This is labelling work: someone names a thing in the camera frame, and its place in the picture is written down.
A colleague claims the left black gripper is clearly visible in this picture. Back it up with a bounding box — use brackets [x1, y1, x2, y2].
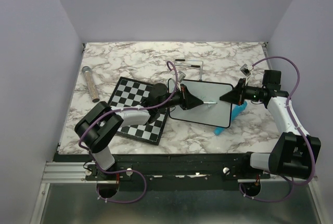
[158, 84, 203, 111]

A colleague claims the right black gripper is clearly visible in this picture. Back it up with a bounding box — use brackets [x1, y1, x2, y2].
[220, 78, 261, 106]

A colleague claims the white green marker pen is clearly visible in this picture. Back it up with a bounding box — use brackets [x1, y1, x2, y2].
[203, 101, 217, 104]

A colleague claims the black framed whiteboard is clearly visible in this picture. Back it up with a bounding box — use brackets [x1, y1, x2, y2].
[169, 79, 234, 128]

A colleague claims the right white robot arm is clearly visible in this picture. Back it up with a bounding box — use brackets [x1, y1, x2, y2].
[220, 70, 321, 179]

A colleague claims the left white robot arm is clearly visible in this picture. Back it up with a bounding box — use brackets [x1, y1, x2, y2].
[74, 83, 204, 180]

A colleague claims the blue cylindrical tube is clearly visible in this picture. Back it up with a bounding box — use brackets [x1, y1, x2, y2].
[214, 101, 248, 136]

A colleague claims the black and white chessboard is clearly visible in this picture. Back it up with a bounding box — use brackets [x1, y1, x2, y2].
[108, 77, 169, 146]

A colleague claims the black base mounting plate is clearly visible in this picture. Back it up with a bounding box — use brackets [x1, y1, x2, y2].
[54, 153, 274, 192]

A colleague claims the glittery silver tube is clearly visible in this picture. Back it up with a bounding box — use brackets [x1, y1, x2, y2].
[82, 66, 100, 103]

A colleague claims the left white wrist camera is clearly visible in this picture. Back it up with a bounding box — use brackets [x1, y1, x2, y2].
[177, 71, 186, 83]

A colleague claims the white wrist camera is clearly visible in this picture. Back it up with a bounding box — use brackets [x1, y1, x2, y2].
[240, 64, 253, 77]
[177, 71, 186, 83]

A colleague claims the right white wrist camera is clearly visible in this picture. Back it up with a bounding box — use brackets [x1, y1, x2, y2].
[240, 64, 253, 77]

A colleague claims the wire whiteboard stand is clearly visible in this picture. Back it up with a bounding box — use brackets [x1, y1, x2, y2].
[174, 59, 204, 81]

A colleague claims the aluminium frame rail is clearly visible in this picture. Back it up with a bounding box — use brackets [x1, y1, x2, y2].
[41, 160, 319, 183]

